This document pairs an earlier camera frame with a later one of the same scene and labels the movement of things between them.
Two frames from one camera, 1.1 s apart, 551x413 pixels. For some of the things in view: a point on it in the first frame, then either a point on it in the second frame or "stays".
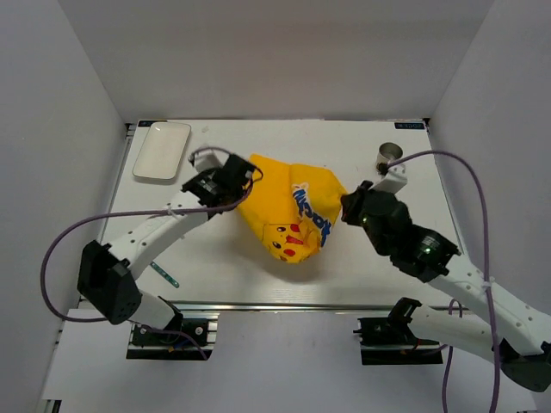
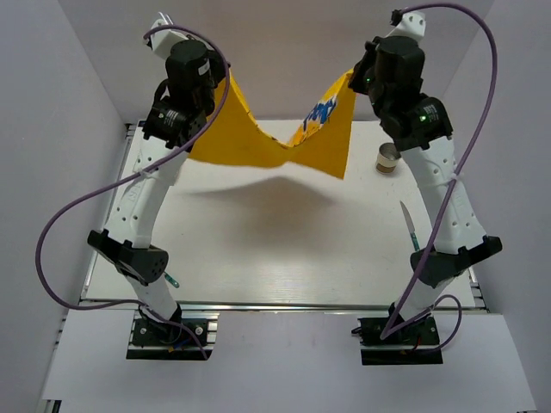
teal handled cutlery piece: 164,274 stays
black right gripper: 351,203 to 356,81
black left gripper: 211,172 to 219,67
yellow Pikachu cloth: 292,207 to 234,139
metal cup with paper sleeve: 387,152 stays
